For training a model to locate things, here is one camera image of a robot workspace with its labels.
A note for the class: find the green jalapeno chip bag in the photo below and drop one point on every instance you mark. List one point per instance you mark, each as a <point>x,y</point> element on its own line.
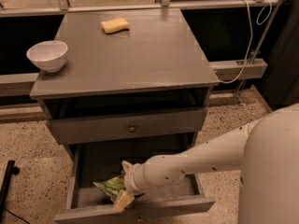
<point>111,187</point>

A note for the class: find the open grey middle drawer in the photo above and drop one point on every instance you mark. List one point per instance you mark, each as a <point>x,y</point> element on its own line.
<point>87,204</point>

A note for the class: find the closed grey top drawer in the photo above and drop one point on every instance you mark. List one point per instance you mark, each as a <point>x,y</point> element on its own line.
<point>115,127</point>

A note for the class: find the yellow sponge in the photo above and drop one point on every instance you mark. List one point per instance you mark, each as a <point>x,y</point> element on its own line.
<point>114,26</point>

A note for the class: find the black stand leg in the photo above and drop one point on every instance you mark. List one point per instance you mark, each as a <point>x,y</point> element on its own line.
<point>11,170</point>

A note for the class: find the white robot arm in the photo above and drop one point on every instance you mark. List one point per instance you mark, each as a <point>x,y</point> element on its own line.
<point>265,151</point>

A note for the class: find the round drawer knob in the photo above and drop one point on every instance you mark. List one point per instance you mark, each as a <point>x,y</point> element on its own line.
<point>132,128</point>

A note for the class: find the white ceramic bowl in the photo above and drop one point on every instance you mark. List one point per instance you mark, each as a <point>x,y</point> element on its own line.
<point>49,56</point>

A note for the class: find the grey wooden drawer cabinet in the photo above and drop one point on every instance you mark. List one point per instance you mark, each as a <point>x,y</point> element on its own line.
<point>125,103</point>

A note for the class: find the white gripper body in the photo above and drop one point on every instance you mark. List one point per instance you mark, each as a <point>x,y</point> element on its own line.
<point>133,178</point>

